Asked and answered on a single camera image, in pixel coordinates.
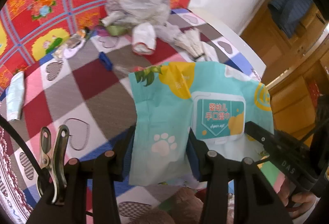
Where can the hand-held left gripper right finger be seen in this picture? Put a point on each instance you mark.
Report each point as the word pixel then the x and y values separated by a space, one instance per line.
pixel 195 162

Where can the green ribbon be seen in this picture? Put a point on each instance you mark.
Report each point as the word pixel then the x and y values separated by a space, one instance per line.
pixel 115 30

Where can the teal wet wipes pack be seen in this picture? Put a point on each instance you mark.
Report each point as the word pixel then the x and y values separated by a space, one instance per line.
pixel 167 111

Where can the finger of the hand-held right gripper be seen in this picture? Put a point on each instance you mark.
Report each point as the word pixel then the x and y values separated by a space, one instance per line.
pixel 259 136

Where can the silver metal clip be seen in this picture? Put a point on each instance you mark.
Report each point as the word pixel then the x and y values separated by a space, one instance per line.
pixel 55 154

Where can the person's right hand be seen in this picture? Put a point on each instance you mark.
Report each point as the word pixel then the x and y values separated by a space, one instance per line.
pixel 303 203

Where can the blue padded jacket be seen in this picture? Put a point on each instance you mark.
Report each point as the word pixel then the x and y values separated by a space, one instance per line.
pixel 290 8

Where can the lilac white plastic piece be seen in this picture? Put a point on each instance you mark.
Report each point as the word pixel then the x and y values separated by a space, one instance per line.
pixel 70 53

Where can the checkered heart bedsheet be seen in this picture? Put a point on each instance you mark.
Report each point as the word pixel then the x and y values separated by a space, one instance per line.
pixel 84 90

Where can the purple ribbon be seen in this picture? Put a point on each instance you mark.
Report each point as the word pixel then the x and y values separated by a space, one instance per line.
pixel 101 32

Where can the white feather shuttlecock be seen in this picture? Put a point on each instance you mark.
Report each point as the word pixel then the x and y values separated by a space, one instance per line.
pixel 183 39
pixel 196 49

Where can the red floral cloth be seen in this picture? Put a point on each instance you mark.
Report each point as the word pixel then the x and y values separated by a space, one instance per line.
pixel 25 8

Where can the white paper wad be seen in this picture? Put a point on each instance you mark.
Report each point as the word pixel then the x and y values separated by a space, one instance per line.
pixel 144 36

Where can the silver tube orange cap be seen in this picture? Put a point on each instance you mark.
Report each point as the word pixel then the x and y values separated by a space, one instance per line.
pixel 75 39

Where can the wooden cabinet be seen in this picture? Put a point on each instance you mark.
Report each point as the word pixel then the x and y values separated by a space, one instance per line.
pixel 290 65

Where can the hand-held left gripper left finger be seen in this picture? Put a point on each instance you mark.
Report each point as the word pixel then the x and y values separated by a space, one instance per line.
pixel 126 162

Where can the blue plastic clip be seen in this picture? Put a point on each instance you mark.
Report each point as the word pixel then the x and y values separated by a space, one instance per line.
pixel 106 61

